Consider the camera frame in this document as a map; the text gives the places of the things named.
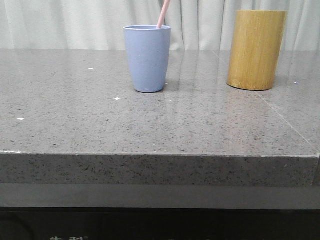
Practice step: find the white curtain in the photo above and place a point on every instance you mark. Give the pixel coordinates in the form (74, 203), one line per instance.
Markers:
(205, 25)

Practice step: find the bamboo cylindrical holder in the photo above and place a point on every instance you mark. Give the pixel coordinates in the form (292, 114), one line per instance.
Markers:
(255, 49)

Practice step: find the blue plastic cup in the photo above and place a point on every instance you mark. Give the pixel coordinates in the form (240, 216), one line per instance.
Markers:
(148, 50)

